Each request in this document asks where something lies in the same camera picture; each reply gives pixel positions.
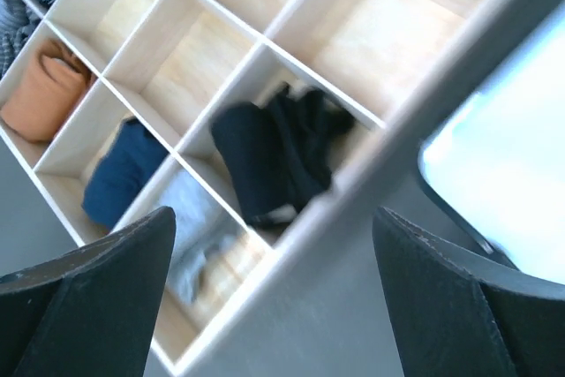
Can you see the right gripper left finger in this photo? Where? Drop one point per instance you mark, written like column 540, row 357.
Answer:
column 92, row 311

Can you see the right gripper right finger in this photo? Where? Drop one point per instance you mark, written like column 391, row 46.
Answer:
column 456, row 313

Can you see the grey underwear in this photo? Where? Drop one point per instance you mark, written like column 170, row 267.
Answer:
column 204, row 229

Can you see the navy blue white underwear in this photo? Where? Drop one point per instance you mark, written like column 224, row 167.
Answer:
column 132, row 159

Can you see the black underwear beige waistband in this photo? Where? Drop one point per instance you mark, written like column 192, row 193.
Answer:
column 277, row 154

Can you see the small whiteboard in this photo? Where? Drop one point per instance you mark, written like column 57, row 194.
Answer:
column 498, row 161

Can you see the rolled orange cloth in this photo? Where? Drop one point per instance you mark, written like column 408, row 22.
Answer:
column 52, row 85

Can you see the wooden compartment tray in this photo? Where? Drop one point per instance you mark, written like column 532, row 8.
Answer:
column 173, row 64

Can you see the rolled grey cloth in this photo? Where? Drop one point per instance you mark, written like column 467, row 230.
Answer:
column 18, row 22

